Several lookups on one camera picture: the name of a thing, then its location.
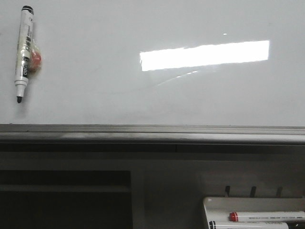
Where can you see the white black whiteboard marker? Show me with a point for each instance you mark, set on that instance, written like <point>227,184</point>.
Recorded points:
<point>28,58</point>

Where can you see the white whiteboard panel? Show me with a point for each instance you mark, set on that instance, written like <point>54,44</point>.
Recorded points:
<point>158,62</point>

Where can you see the left black tray hook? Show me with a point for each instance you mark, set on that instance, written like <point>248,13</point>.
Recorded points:
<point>227,191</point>

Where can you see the black tray hook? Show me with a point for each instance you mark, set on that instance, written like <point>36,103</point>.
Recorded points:
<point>279,192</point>
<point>252,192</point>
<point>227,191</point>

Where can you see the white plastic marker tray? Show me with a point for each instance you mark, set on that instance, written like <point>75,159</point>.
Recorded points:
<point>219,208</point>

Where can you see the white marker black cap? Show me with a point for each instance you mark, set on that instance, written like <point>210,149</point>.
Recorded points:
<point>248,225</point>

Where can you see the middle black tray hook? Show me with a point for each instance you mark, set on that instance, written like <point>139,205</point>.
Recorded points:
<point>252,192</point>

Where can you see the white marker red cap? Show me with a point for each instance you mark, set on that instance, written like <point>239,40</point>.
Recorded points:
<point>274,216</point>

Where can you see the grey aluminium marker ledge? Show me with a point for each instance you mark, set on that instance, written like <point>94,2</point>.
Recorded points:
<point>153,134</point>

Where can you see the right black tray hook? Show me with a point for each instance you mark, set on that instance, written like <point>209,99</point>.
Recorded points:
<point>279,192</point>

